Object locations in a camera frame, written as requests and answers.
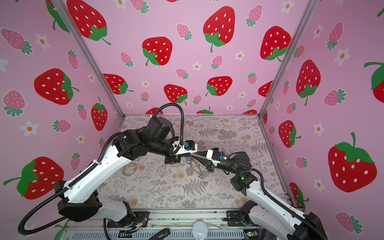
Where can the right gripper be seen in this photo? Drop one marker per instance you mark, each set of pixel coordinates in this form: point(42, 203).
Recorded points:
point(210, 167)

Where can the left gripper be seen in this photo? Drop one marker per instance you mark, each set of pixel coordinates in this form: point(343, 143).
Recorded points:
point(174, 160)

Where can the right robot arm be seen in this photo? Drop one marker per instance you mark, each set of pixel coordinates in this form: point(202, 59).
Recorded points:
point(268, 211)

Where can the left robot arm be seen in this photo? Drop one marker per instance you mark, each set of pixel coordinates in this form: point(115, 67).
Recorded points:
point(79, 197)

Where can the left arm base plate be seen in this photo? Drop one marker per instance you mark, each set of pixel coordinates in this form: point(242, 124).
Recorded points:
point(131, 221)

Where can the aluminium front rail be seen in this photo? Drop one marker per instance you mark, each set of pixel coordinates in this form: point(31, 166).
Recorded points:
point(180, 223)

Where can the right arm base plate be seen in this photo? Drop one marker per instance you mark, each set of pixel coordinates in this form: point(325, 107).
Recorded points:
point(238, 219)

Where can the black handle at front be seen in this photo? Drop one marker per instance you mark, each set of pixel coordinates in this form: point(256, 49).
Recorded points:
point(161, 234)

